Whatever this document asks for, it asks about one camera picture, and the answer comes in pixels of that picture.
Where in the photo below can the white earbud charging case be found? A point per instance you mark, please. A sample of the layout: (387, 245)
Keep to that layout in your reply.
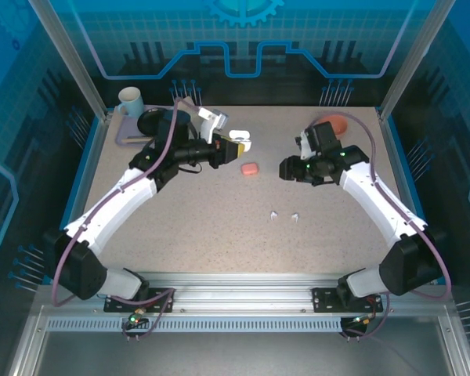
(239, 135)

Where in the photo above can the pink earbud charging case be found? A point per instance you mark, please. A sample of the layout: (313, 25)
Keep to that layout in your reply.
(250, 169)

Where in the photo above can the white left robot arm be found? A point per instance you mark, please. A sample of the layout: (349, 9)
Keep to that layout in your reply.
(113, 203)

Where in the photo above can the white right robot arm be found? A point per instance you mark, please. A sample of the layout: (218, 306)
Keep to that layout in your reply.
(376, 199)

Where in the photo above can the orange round object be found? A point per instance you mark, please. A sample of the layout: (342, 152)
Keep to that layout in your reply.
(338, 124)

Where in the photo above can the black round plate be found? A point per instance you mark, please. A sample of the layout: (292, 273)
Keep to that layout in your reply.
(147, 121)

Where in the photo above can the lavender plastic tray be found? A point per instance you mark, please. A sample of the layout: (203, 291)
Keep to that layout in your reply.
(127, 129)

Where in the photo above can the light blue mug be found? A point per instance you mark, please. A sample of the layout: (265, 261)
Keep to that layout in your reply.
(133, 103)

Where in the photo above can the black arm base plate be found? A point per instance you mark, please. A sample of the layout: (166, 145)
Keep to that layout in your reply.
(325, 301)
(160, 301)

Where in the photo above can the aluminium mounting rail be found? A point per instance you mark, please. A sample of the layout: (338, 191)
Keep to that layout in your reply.
(243, 291)

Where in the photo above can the aluminium frame post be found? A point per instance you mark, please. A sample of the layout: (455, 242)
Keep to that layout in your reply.
(417, 58)
(68, 58)

